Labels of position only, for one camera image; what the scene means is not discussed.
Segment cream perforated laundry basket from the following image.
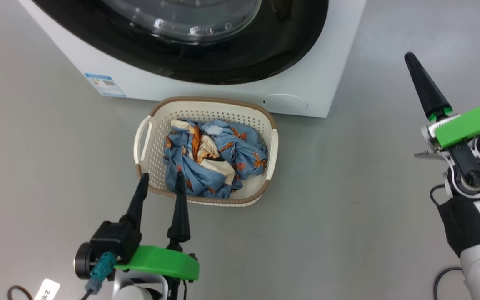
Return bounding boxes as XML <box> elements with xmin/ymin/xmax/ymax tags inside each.
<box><xmin>134</xmin><ymin>97</ymin><xmax>279</xmax><ymax>207</ymax></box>

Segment blue patterned clothes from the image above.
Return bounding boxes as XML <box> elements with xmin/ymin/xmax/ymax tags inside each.
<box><xmin>164</xmin><ymin>119</ymin><xmax>269</xmax><ymax>199</ymax></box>

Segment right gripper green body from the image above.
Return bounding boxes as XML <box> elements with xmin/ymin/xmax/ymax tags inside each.
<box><xmin>415</xmin><ymin>98</ymin><xmax>480</xmax><ymax>198</ymax></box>

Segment white printed cable tag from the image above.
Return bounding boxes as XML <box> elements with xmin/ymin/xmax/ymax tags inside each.
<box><xmin>35</xmin><ymin>278</ymin><xmax>60</xmax><ymax>300</ymax></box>

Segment black-rimmed glass washer door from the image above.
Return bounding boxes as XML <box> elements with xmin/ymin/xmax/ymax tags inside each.
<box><xmin>32</xmin><ymin>0</ymin><xmax>329</xmax><ymax>85</ymax></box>

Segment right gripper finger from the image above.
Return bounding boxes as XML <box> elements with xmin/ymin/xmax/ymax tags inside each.
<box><xmin>404</xmin><ymin>52</ymin><xmax>454</xmax><ymax>122</ymax></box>

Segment white front-load washing machine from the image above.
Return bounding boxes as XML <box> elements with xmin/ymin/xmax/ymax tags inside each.
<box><xmin>17</xmin><ymin>0</ymin><xmax>368</xmax><ymax>118</ymax></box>

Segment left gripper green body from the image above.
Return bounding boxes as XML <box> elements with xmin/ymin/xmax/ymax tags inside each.
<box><xmin>115</xmin><ymin>245</ymin><xmax>200</xmax><ymax>281</ymax></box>

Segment round white filter cover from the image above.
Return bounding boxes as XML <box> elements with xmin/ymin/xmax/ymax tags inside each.
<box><xmin>261</xmin><ymin>93</ymin><xmax>308</xmax><ymax>112</ymax></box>

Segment teal left camera connector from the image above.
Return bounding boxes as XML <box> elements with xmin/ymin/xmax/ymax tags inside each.
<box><xmin>85</xmin><ymin>252</ymin><xmax>116</xmax><ymax>294</ymax></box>

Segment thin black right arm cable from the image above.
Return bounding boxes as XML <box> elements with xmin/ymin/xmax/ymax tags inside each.
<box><xmin>430</xmin><ymin>183</ymin><xmax>463</xmax><ymax>300</ymax></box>

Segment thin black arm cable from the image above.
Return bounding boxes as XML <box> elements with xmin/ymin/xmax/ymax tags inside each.
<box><xmin>7</xmin><ymin>285</ymin><xmax>34</xmax><ymax>300</ymax></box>
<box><xmin>430</xmin><ymin>183</ymin><xmax>463</xmax><ymax>300</ymax></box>

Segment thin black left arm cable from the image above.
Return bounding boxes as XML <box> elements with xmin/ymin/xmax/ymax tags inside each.
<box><xmin>7</xmin><ymin>285</ymin><xmax>34</xmax><ymax>300</ymax></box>

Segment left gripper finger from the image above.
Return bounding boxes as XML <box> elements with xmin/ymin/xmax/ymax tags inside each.
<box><xmin>167</xmin><ymin>171</ymin><xmax>191</xmax><ymax>251</ymax></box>
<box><xmin>119</xmin><ymin>172</ymin><xmax>150</xmax><ymax>230</ymax></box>

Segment blue energy label sticker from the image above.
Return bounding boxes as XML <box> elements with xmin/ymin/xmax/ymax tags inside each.
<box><xmin>84</xmin><ymin>73</ymin><xmax>127</xmax><ymax>98</ymax></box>

